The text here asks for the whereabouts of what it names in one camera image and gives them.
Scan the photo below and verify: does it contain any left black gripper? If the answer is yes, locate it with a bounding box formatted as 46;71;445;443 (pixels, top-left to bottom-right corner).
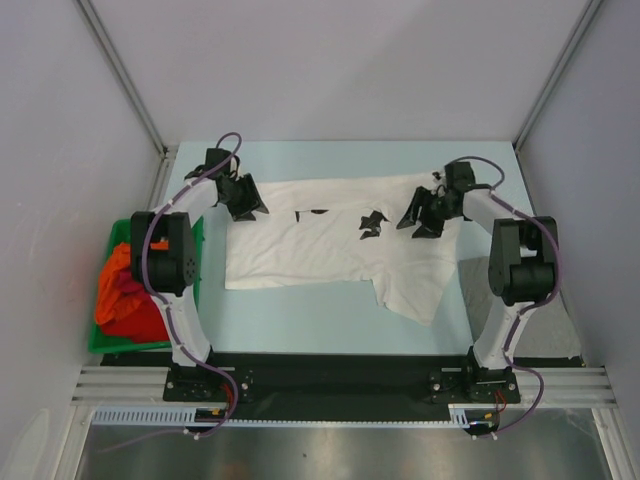
221;173;268;222

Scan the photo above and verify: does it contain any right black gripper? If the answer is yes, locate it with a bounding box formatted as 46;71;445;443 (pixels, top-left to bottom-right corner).
398;185;459;239

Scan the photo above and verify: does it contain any white printed t-shirt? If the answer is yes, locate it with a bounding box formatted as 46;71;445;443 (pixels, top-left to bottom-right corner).
225;173;460;326

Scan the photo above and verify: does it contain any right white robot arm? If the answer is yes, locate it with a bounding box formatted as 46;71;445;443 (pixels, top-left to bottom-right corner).
397;156;562;404

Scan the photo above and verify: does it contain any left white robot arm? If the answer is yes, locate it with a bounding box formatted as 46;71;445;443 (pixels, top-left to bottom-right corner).
130;146;269;402

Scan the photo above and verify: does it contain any magenta t-shirt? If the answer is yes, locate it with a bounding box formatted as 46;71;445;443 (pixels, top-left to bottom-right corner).
116;271;144;295

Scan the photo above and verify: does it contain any red t-shirt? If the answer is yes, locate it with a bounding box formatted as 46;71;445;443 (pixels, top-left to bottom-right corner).
98;297;169;344

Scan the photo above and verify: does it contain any folded grey t-shirt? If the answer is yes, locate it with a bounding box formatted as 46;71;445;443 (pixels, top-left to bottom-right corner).
457;257;581;358

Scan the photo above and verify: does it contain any orange t-shirt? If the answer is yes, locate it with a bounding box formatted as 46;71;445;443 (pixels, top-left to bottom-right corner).
95;243;154;325

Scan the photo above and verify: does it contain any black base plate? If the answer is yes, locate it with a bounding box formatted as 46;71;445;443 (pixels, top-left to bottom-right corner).
100;352;583;420

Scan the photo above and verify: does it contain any white slotted cable duct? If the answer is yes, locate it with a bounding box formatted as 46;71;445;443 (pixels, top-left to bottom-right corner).
91;406;497;429

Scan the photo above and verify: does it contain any aluminium frame rail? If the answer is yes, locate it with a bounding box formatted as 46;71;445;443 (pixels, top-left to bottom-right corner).
71;366;168;406

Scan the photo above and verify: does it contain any left corner aluminium post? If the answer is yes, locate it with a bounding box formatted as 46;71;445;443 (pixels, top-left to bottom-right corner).
72;0;168;159

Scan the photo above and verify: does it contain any corner aluminium post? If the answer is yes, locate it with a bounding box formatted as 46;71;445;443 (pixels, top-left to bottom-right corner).
72;0;168;159
512;0;606;155

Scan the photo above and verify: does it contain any right corner aluminium post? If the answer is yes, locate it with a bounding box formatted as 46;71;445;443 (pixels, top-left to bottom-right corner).
512;0;606;155

